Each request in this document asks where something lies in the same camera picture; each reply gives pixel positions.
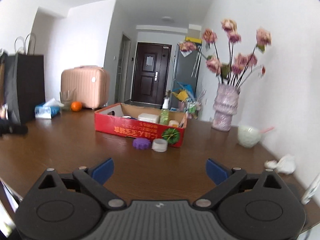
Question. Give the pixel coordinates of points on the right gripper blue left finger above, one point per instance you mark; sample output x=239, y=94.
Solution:
x=102, y=172

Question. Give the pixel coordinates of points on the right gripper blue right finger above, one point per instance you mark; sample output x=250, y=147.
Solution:
x=217, y=172

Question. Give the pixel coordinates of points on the purple gear lid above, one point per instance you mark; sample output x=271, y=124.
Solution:
x=141, y=143

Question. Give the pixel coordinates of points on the white tape roll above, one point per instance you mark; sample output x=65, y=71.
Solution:
x=159, y=145

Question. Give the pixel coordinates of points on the blue tissue pack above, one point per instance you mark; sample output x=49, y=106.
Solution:
x=48, y=110

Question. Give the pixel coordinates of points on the pale green bowl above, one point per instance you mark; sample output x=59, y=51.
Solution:
x=248, y=136

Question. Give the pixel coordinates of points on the black paper bag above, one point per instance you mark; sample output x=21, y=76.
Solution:
x=23, y=83

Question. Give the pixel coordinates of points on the red cardboard box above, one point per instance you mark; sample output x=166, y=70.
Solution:
x=109, y=120

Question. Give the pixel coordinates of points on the pink spoon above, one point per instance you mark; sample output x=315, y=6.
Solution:
x=266, y=130

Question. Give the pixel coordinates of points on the small yellow soap box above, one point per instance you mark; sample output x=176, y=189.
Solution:
x=173, y=123

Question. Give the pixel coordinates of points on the purple ceramic vase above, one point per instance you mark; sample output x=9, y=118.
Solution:
x=225, y=106

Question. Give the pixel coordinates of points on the clear glass cup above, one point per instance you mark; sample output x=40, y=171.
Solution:
x=66, y=98

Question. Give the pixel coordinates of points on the crumpled white tissue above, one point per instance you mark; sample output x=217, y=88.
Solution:
x=286, y=165

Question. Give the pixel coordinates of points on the orange fruit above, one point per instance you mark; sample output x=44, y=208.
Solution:
x=76, y=106

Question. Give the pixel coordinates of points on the metal rolling cart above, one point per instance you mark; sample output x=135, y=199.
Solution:
x=192, y=108

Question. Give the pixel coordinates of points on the white rectangular container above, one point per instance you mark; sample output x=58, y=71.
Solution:
x=152, y=118

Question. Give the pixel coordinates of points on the green spray bottle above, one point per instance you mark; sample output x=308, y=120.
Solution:
x=164, y=116

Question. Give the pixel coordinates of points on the pink suitcase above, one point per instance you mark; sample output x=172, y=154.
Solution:
x=90, y=85

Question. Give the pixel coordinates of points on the yellow blue folded chairs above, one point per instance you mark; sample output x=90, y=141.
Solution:
x=184, y=92

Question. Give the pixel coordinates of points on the dried pink flowers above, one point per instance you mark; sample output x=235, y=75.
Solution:
x=239, y=67

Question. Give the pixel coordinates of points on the grey refrigerator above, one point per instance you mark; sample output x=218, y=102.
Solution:
x=185, y=73

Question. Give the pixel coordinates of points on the dark brown door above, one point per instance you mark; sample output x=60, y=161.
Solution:
x=151, y=72

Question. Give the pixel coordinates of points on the yellow box on fridge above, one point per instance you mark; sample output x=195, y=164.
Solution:
x=194, y=40

